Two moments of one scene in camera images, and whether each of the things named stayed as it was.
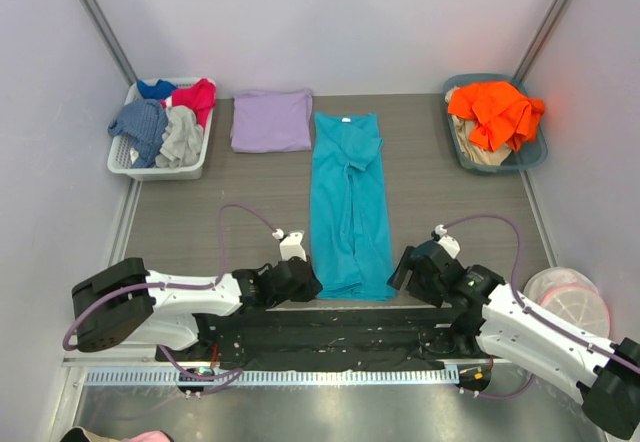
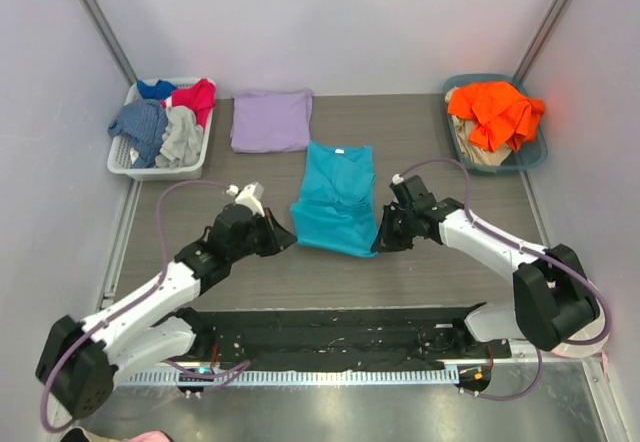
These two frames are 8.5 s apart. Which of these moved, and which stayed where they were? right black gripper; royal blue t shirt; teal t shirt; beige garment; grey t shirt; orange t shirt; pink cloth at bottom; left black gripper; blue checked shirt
Moved: teal t shirt; right black gripper; left black gripper
Stayed: pink cloth at bottom; grey t shirt; blue checked shirt; orange t shirt; royal blue t shirt; beige garment
